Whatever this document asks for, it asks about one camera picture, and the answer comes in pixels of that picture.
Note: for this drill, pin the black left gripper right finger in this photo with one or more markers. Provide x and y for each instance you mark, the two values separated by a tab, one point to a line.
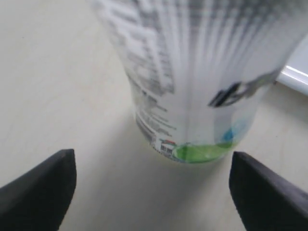
264	200

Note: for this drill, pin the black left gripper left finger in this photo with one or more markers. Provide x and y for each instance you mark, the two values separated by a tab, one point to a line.
39	199

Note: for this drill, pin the white rectangular plastic tray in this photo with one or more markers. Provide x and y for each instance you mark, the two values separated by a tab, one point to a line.
295	73

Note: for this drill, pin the clear plastic water bottle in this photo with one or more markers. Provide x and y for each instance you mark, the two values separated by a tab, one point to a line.
197	69

